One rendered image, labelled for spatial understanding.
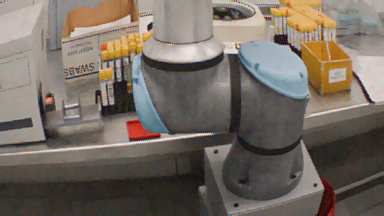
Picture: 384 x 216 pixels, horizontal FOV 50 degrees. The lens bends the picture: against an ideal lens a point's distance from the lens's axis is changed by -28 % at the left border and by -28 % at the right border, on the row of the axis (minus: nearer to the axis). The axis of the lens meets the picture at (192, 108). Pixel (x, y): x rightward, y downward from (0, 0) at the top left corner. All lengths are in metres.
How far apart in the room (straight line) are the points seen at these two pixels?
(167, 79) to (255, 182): 0.22
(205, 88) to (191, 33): 0.08
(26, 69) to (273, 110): 0.58
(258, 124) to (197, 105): 0.09
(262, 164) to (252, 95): 0.12
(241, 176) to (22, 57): 0.55
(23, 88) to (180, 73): 0.50
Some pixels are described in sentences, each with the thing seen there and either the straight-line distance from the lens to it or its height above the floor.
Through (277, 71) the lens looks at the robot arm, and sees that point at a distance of 0.75.
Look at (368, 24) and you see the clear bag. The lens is 1.86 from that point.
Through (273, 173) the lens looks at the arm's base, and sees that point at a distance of 0.84.
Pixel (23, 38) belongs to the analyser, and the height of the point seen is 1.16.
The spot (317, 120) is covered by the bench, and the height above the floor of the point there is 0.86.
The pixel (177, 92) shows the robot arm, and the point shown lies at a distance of 0.75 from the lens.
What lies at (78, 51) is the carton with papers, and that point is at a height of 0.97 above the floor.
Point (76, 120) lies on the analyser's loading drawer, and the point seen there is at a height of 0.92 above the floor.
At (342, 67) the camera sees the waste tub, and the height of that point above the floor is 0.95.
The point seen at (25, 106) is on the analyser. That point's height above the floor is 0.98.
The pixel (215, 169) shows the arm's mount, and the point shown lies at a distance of 0.93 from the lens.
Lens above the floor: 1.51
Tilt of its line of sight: 31 degrees down
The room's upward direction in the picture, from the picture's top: 3 degrees counter-clockwise
